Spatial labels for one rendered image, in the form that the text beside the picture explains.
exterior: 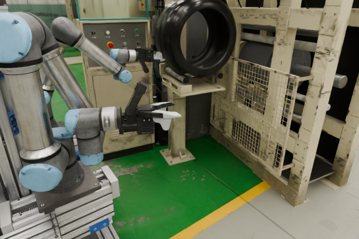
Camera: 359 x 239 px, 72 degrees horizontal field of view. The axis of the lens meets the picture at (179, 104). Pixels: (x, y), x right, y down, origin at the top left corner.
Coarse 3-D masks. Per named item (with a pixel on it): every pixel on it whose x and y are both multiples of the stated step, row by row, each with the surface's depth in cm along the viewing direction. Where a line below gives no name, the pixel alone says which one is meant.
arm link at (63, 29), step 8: (56, 24) 123; (64, 24) 123; (72, 24) 126; (56, 32) 123; (64, 32) 122; (72, 32) 123; (80, 32) 126; (64, 40) 125; (72, 40) 124; (80, 40) 126; (88, 40) 130; (80, 48) 128; (88, 48) 129; (96, 48) 132; (88, 56) 133; (96, 56) 132; (104, 56) 135; (104, 64) 136; (112, 64) 138; (112, 72) 140; (120, 72) 141; (128, 72) 142; (120, 80) 142; (128, 80) 143
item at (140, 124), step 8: (120, 112) 77; (136, 112) 77; (120, 120) 76; (128, 120) 79; (136, 120) 79; (144, 120) 78; (152, 120) 79; (120, 128) 78; (128, 128) 79; (136, 128) 79; (144, 128) 78; (152, 128) 78
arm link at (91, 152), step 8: (96, 136) 78; (104, 136) 89; (80, 144) 77; (88, 144) 77; (96, 144) 79; (80, 152) 79; (88, 152) 78; (96, 152) 79; (88, 160) 79; (96, 160) 80
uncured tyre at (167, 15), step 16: (176, 0) 162; (192, 0) 152; (208, 0) 154; (160, 16) 166; (176, 16) 151; (208, 16) 187; (224, 16) 162; (160, 32) 161; (176, 32) 152; (208, 32) 194; (224, 32) 186; (160, 48) 166; (176, 48) 156; (208, 48) 196; (224, 48) 187; (176, 64) 162; (192, 64) 195; (208, 64) 192; (224, 64) 178
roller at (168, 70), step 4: (168, 68) 192; (168, 72) 190; (172, 72) 184; (176, 72) 180; (176, 76) 177; (180, 76) 172; (184, 76) 170; (180, 80) 172; (184, 80) 168; (188, 80) 169
